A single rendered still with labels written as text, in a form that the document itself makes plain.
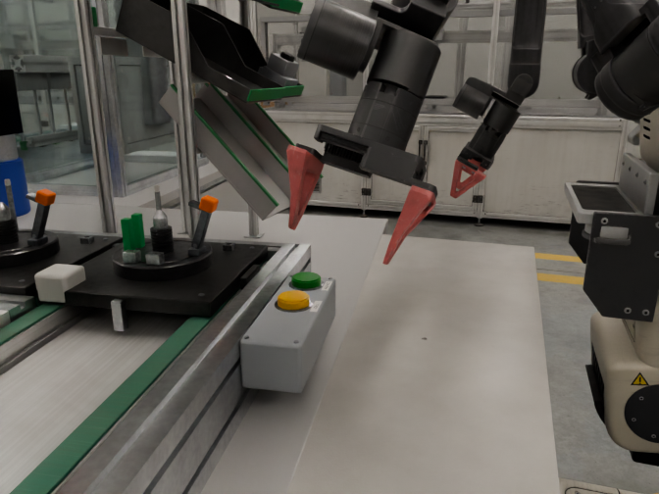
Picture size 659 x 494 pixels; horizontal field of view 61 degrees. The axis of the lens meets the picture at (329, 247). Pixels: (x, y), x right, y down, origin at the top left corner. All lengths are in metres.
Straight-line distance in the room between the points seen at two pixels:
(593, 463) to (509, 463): 1.54
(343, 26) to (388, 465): 0.42
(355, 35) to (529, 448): 0.45
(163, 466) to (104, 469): 0.06
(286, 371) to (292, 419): 0.07
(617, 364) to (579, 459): 1.19
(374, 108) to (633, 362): 0.65
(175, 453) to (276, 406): 0.20
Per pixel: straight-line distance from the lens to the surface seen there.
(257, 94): 0.98
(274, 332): 0.64
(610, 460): 2.21
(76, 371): 0.71
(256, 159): 1.12
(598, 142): 4.78
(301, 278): 0.76
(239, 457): 0.62
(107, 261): 0.89
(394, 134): 0.52
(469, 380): 0.76
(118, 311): 0.75
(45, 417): 0.64
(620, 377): 1.02
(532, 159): 4.76
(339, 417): 0.67
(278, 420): 0.67
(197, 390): 0.54
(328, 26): 0.53
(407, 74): 0.53
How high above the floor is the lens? 1.24
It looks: 17 degrees down
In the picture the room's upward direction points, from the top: straight up
